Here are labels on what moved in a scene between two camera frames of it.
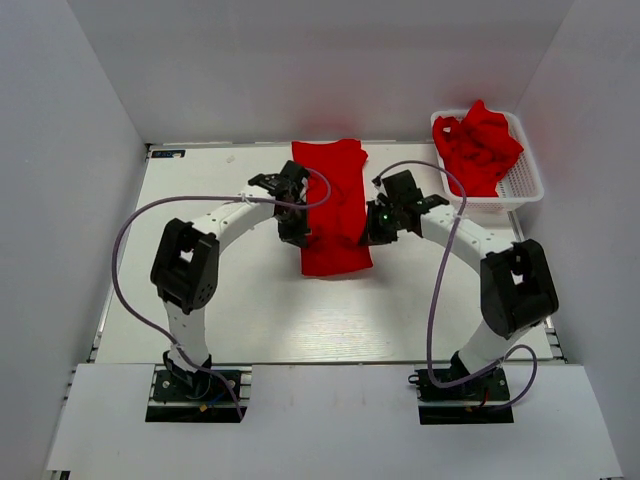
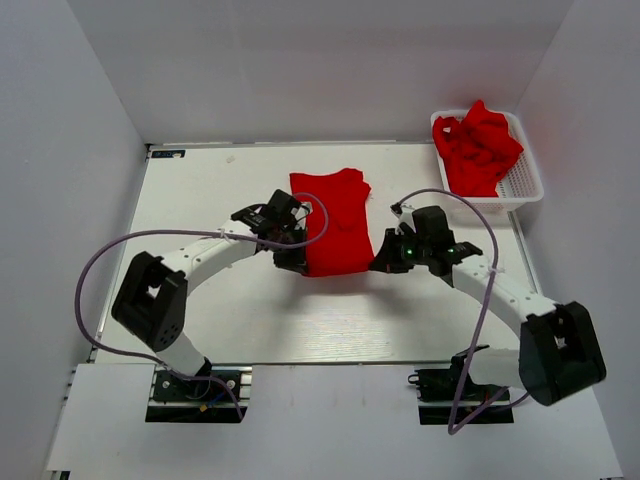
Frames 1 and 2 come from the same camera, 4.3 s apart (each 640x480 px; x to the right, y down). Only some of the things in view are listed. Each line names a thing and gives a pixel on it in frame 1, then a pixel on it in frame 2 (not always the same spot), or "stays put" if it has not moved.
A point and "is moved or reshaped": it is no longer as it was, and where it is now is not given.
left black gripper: [296, 235] to [295, 262]
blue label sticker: [167, 153] stays put
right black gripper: [375, 235] to [388, 260]
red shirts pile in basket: [477, 150] stays put
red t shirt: [338, 215] is moved or reshaped
